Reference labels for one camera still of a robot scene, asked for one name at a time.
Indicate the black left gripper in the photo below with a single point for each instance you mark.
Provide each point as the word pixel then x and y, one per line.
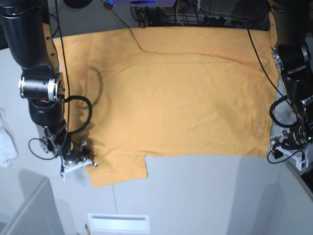
pixel 301 131

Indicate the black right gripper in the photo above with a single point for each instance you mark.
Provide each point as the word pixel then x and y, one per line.
pixel 58 141

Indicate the yellow T-shirt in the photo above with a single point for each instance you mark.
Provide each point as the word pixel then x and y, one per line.
pixel 170 91

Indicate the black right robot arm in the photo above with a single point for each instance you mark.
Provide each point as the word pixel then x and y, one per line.
pixel 26 25

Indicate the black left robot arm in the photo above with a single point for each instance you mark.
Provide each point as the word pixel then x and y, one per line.
pixel 292 58

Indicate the black keyboard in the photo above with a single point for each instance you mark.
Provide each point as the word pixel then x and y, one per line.
pixel 308 179

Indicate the white crumpled cloth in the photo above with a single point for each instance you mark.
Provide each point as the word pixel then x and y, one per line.
pixel 8 150

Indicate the grey right partition panel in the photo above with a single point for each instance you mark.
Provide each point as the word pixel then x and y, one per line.
pixel 297 214

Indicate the grey partition panel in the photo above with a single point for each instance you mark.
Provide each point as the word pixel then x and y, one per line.
pixel 297 214
pixel 37 215

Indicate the grey left partition panel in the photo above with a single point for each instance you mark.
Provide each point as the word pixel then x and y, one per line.
pixel 37 215

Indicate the pencil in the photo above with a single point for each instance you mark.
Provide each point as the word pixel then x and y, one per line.
pixel 87 230

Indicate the blue grey device box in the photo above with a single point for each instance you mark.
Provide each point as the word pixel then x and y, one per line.
pixel 148 3

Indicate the power strip with plugs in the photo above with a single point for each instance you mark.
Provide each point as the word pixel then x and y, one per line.
pixel 183 19

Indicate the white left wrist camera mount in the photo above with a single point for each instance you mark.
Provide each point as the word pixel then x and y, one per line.
pixel 277 154

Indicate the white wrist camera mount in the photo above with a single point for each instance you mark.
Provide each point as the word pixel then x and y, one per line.
pixel 68 167
pixel 277 154

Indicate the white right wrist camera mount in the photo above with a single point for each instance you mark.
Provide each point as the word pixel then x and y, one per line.
pixel 68 167

